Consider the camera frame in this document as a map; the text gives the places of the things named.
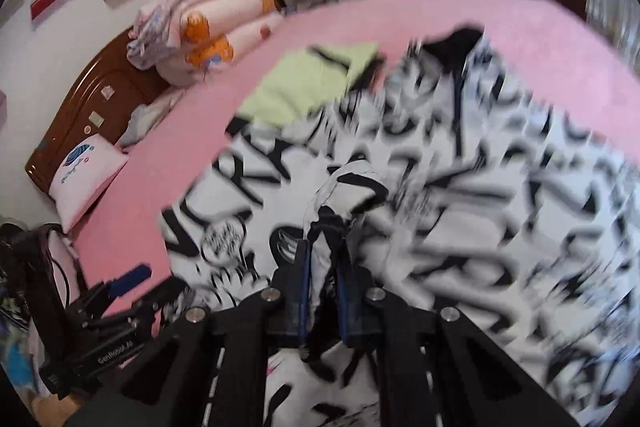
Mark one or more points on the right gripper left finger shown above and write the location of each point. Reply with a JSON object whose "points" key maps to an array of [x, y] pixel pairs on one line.
{"points": [[208, 368]]}

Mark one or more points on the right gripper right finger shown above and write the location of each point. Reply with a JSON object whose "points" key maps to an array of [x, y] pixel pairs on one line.
{"points": [[435, 368]]}

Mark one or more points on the black white graffiti print garment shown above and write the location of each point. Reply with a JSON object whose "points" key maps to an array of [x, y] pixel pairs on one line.
{"points": [[456, 190]]}

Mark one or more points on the light green garment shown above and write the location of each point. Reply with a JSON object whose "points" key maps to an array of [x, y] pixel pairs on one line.
{"points": [[305, 79]]}

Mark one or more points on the person's left hand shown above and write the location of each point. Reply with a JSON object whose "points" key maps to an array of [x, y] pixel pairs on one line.
{"points": [[51, 411]]}

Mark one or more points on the white printed pillow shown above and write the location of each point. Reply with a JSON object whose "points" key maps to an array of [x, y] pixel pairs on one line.
{"points": [[84, 174]]}

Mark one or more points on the small white cloth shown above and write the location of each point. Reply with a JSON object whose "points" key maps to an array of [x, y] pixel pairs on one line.
{"points": [[146, 117]]}

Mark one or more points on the dark wooden headboard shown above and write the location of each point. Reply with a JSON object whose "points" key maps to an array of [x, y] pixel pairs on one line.
{"points": [[100, 101]]}

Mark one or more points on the pink bear print folded quilt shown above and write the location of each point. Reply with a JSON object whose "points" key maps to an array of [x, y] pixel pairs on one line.
{"points": [[216, 34]]}

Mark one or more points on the purple striped folded blanket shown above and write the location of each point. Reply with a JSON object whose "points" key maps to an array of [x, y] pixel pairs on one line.
{"points": [[155, 33]]}

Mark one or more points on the pink bed sheet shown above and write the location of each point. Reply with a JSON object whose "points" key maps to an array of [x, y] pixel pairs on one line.
{"points": [[551, 52]]}

